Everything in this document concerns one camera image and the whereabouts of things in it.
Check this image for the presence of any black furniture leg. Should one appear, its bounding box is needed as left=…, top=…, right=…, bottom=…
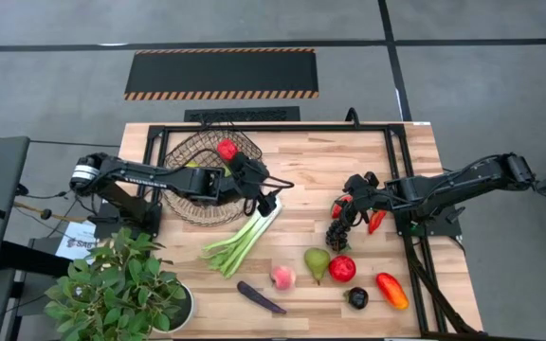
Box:
left=0, top=240, right=73, bottom=279

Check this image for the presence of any large green pear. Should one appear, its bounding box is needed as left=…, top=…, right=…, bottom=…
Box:
left=303, top=246, right=332, bottom=286

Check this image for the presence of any dark wire basket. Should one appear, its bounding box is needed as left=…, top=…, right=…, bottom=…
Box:
left=162, top=117, right=264, bottom=209

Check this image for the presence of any red chili pepper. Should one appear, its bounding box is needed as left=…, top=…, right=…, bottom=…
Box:
left=367, top=209, right=389, bottom=235

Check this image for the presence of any dark round mangosteen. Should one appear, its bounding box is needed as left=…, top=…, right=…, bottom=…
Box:
left=343, top=286, right=370, bottom=311

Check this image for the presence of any black metal table frame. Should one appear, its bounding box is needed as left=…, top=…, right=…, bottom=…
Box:
left=137, top=123, right=492, bottom=341

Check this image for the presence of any pink peach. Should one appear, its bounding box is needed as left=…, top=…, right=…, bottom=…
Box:
left=270, top=264, right=298, bottom=292

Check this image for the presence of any black floor cable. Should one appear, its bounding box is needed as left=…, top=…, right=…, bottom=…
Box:
left=14, top=183, right=89, bottom=238

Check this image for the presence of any green potted plant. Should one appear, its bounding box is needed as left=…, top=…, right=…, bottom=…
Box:
left=44, top=226, right=189, bottom=341

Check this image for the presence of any black grape bunch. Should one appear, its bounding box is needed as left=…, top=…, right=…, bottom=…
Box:
left=324, top=218, right=354, bottom=253

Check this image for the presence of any green celery stalk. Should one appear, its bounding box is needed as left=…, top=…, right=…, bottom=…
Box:
left=200, top=196, right=283, bottom=279

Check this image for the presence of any black hazard-striped floor mat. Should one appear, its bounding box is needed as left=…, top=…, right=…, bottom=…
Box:
left=123, top=46, right=320, bottom=101

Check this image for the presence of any small red apple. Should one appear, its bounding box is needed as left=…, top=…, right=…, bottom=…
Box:
left=216, top=137, right=240, bottom=163

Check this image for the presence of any red watermelon slice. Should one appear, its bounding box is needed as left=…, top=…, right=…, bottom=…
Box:
left=331, top=193, right=354, bottom=220

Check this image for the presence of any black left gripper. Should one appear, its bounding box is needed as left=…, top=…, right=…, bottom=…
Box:
left=225, top=152, right=280, bottom=219

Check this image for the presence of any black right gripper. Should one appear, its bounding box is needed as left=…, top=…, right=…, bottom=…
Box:
left=341, top=170, right=391, bottom=229

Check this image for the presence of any long purple eggplant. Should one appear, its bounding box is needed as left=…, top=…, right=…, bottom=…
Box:
left=236, top=280, right=287, bottom=315

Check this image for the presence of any white plant pot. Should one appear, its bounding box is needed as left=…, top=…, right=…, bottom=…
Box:
left=152, top=282, right=195, bottom=335

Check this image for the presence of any white printed paper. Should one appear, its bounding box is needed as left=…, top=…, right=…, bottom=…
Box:
left=54, top=220, right=101, bottom=260

